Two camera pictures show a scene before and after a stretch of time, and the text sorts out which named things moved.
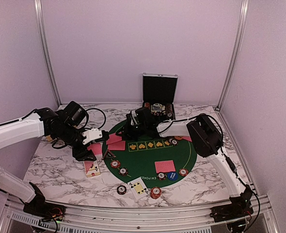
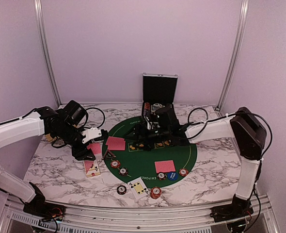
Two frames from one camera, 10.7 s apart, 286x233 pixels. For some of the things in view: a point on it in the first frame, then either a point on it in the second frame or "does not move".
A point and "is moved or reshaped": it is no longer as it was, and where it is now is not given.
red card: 113,138 is moved or reshaped
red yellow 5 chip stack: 155,192 does not move
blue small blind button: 172,175 does not move
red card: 166,166 does not move
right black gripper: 126,134 → 138,128
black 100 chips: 161,176 does not move
